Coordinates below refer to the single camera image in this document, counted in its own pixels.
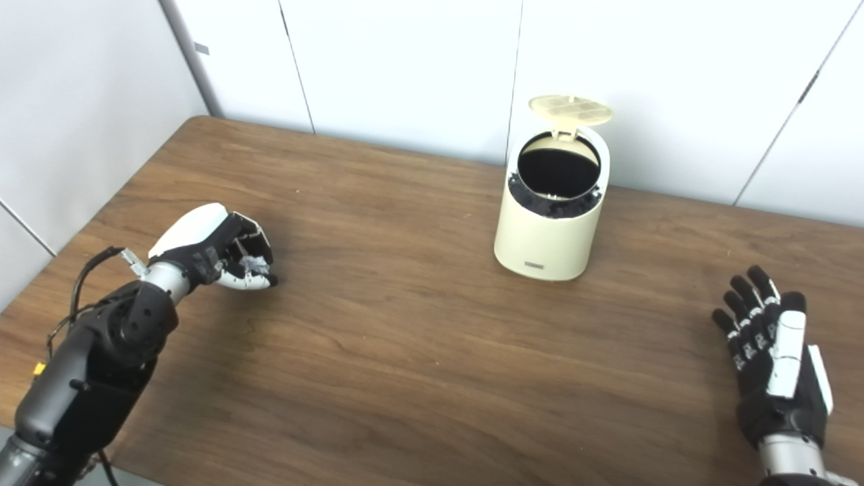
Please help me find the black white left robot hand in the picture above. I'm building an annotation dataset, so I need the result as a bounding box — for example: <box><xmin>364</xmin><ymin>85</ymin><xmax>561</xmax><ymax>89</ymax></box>
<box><xmin>147</xmin><ymin>202</ymin><xmax>279</xmax><ymax>291</ymax></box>

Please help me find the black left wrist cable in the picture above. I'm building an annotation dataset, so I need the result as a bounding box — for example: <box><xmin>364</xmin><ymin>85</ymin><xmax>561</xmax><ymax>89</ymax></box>
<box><xmin>47</xmin><ymin>246</ymin><xmax>146</xmax><ymax>358</ymax></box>

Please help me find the cream-colored lidded bin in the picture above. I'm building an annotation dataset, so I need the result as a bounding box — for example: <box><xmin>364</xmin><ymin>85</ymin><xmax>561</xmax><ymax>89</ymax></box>
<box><xmin>493</xmin><ymin>94</ymin><xmax>614</xmax><ymax>281</ymax></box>

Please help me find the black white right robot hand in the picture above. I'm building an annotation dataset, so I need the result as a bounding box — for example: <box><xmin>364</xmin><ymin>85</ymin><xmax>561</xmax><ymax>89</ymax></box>
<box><xmin>711</xmin><ymin>265</ymin><xmax>834</xmax><ymax>450</ymax></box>

